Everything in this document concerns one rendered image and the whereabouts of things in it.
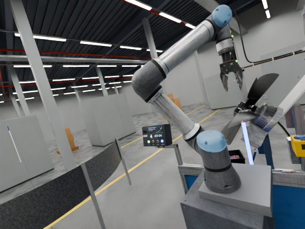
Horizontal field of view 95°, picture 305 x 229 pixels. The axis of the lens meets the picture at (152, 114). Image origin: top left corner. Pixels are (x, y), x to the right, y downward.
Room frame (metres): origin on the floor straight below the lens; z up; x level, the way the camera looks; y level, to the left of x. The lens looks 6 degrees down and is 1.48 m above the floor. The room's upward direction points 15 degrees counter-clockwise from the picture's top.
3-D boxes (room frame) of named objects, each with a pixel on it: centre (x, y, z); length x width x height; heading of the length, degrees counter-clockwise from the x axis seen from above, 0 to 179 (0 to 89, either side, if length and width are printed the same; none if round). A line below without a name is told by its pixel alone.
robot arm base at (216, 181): (0.60, -0.23, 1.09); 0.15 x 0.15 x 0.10
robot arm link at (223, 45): (0.75, -0.46, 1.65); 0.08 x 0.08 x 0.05
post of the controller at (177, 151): (1.20, -0.13, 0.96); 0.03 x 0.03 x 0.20; 53
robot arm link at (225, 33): (0.75, -0.45, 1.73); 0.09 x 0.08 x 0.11; 93
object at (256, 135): (1.11, -0.76, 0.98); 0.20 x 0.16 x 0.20; 53
